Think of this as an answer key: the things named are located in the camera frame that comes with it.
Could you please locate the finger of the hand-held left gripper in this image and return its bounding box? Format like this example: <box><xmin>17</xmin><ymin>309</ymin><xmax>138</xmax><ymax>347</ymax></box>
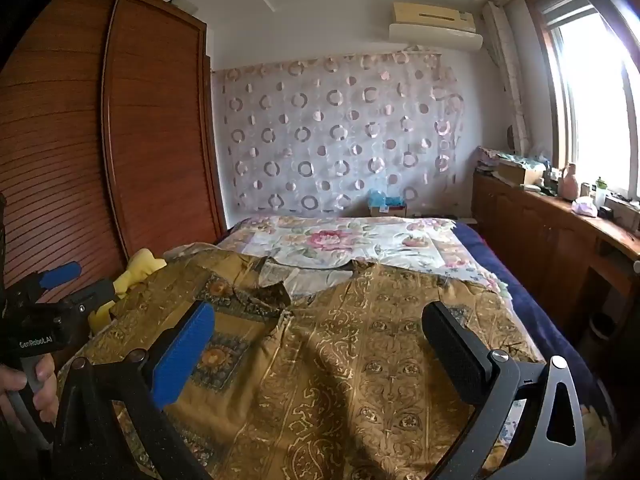
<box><xmin>20</xmin><ymin>261</ymin><xmax>82</xmax><ymax>293</ymax></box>
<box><xmin>62</xmin><ymin>280</ymin><xmax>121</xmax><ymax>321</ymax></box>

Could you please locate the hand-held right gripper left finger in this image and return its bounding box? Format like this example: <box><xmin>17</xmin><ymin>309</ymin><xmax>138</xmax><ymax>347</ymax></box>
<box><xmin>52</xmin><ymin>301</ymin><xmax>217</xmax><ymax>480</ymax></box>

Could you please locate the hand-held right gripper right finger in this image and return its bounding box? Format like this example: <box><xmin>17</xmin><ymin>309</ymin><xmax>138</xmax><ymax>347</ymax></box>
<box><xmin>421</xmin><ymin>301</ymin><xmax>587</xmax><ymax>480</ymax></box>

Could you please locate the golden patterned shirt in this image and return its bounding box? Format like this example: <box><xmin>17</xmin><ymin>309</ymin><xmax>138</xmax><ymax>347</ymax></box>
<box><xmin>57</xmin><ymin>249</ymin><xmax>546</xmax><ymax>480</ymax></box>

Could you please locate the person's left hand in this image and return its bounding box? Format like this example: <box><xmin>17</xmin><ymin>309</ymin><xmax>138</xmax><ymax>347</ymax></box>
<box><xmin>0</xmin><ymin>352</ymin><xmax>58</xmax><ymax>433</ymax></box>

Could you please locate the yellow plush toy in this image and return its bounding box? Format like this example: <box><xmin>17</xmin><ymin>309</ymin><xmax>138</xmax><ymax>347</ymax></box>
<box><xmin>92</xmin><ymin>248</ymin><xmax>167</xmax><ymax>333</ymax></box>

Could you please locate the navy bed sheet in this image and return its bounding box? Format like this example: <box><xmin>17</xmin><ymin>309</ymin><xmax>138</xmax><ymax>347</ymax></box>
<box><xmin>452</xmin><ymin>222</ymin><xmax>621</xmax><ymax>461</ymax></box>

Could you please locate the dark waste bin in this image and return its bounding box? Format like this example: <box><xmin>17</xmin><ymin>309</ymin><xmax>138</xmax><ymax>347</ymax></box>
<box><xmin>590</xmin><ymin>312</ymin><xmax>616</xmax><ymax>356</ymax></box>

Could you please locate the wooden wardrobe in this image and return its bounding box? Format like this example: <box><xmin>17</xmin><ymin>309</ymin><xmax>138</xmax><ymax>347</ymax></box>
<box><xmin>0</xmin><ymin>0</ymin><xmax>228</xmax><ymax>306</ymax></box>

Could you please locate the floral quilt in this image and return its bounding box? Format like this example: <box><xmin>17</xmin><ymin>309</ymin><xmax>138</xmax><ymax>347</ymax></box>
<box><xmin>167</xmin><ymin>215</ymin><xmax>513</xmax><ymax>306</ymax></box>

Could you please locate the brown cardboard box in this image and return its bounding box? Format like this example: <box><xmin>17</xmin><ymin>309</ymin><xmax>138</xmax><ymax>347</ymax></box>
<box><xmin>497</xmin><ymin>160</ymin><xmax>546</xmax><ymax>187</ymax></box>

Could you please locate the stack of folded cloths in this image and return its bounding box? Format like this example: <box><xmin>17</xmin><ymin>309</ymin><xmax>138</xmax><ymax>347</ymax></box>
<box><xmin>477</xmin><ymin>146</ymin><xmax>506</xmax><ymax>176</ymax></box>

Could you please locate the pink jug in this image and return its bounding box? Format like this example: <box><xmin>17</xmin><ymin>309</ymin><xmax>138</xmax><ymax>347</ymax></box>
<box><xmin>557</xmin><ymin>162</ymin><xmax>580</xmax><ymax>200</ymax></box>

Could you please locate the circle patterned sheer curtain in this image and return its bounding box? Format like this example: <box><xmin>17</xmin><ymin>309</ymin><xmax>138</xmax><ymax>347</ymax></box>
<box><xmin>211</xmin><ymin>47</ymin><xmax>463</xmax><ymax>218</ymax></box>

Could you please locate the tied pale window curtain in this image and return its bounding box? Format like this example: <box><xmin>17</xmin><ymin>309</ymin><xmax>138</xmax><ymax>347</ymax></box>
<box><xmin>482</xmin><ymin>1</ymin><xmax>531</xmax><ymax>153</ymax></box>

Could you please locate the window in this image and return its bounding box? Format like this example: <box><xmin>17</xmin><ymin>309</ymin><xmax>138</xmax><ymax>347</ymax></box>
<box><xmin>530</xmin><ymin>0</ymin><xmax>640</xmax><ymax>201</ymax></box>

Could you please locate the wall air conditioner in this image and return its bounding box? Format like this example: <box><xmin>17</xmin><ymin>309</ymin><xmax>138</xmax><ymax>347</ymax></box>
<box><xmin>389</xmin><ymin>1</ymin><xmax>485</xmax><ymax>52</ymax></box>

